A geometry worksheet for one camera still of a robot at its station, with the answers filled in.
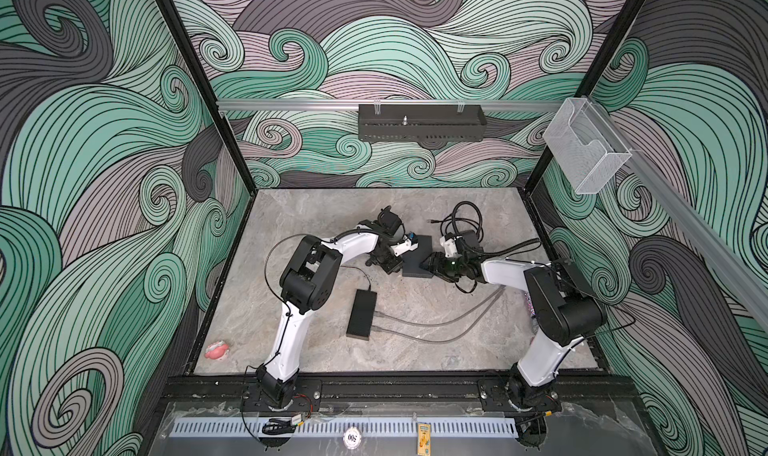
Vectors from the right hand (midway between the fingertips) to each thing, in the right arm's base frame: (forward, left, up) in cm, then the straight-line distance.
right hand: (424, 267), depth 95 cm
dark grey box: (+2, +4, +2) cm, 5 cm away
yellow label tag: (-44, +4, 0) cm, 44 cm away
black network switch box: (-15, +20, 0) cm, 25 cm away
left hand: (+2, +9, -2) cm, 9 cm away
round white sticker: (-44, +20, +5) cm, 49 cm away
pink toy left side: (-27, +57, +3) cm, 63 cm away
